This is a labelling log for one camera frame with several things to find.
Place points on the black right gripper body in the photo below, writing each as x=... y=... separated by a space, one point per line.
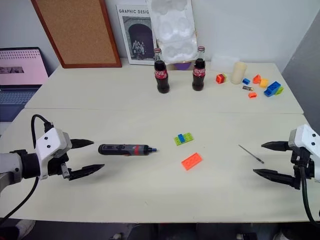
x=301 y=162

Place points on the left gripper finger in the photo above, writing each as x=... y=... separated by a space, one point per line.
x=86 y=170
x=81 y=143

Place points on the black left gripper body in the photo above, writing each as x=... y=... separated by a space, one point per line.
x=56 y=166

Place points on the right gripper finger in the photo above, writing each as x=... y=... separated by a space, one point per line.
x=276 y=145
x=275 y=175

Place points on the thin metal screwdriver bit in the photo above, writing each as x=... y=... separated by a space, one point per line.
x=250 y=153

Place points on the grey black electric screwdriver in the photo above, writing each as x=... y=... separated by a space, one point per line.
x=120 y=149

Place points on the light green brick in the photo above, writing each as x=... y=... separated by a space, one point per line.
x=280 y=90

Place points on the small orange brick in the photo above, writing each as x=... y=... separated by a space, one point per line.
x=252 y=95

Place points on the large blue brick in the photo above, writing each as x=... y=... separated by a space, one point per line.
x=271 y=89

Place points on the yellow brick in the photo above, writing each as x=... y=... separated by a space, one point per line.
x=264 y=83

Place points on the black gold battery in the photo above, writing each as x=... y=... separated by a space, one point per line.
x=247 y=88

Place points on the white shoe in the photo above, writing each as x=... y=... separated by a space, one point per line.
x=25 y=227

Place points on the small blue brick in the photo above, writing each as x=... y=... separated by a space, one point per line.
x=246 y=81

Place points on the cream cylinder candle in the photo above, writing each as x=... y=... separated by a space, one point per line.
x=238 y=73

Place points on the orange building plate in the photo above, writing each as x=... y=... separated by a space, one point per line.
x=192 y=161

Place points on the red and yellow-green brick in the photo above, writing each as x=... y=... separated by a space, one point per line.
x=220 y=78

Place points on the green building plate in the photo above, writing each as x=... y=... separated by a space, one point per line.
x=188 y=137

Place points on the grey partition panel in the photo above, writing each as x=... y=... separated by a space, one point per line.
x=305 y=62

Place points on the blue brick on green plate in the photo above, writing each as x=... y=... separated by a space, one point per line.
x=181 y=138

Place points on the open laptop with pink screen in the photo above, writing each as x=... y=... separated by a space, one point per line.
x=20 y=67

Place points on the translucent white plastic box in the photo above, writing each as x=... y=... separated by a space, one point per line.
x=222 y=62

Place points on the glass cola bottle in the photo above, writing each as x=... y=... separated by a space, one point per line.
x=199 y=75
x=162 y=77

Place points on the graphic design book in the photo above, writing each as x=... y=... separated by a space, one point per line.
x=136 y=37

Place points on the purple bowl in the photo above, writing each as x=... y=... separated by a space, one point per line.
x=182 y=66

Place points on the white moulded plastic tray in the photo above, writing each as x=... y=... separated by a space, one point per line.
x=173 y=30

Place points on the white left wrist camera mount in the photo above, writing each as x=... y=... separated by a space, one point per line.
x=47 y=145

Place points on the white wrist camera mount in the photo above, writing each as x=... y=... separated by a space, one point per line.
x=47 y=145
x=308 y=140

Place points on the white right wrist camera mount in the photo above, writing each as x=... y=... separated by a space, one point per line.
x=308 y=140

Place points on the cork board with red-brown frame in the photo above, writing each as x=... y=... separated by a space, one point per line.
x=77 y=32

